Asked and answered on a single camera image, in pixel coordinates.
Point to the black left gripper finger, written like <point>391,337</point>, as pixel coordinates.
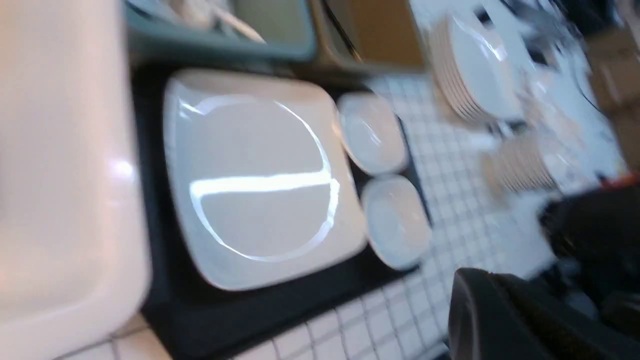
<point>499,316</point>

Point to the white small bowl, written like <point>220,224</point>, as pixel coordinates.
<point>397,225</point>
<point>372,133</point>

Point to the large white square plate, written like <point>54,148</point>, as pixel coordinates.
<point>262,188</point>

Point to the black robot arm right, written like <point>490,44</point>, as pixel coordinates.
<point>598,231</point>

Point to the stack of white bowls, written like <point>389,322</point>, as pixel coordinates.
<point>531,162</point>

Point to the stack of white plates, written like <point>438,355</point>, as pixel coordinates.
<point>478,67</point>

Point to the brown plastic bin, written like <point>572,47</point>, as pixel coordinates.
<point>365,38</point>

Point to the teal plastic bin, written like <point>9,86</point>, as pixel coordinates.
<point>207,32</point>

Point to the large white plastic bin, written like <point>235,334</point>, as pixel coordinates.
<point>74,257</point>

